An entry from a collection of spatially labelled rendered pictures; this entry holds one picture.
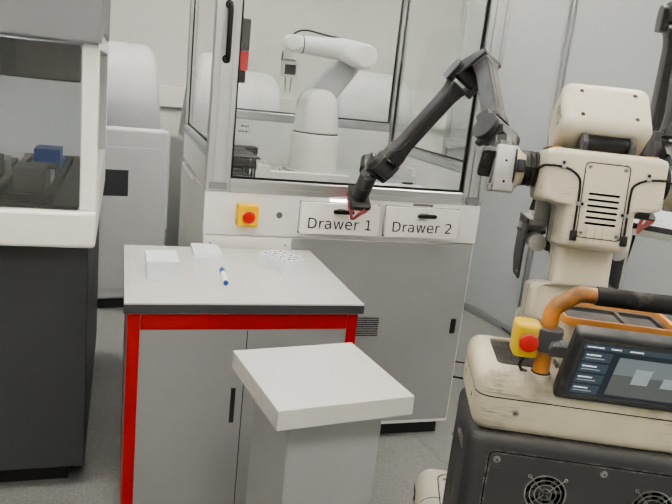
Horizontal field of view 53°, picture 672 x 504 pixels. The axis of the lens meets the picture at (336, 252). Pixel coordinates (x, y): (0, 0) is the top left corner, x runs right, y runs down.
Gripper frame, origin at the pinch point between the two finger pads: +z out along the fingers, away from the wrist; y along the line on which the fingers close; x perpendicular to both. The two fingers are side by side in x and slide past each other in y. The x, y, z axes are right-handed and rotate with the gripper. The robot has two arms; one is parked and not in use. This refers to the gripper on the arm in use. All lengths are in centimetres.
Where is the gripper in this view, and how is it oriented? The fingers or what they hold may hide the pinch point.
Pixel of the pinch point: (351, 214)
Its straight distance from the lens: 236.2
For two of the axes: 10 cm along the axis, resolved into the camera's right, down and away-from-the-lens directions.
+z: -2.7, 6.3, 7.3
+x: -9.5, -0.5, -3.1
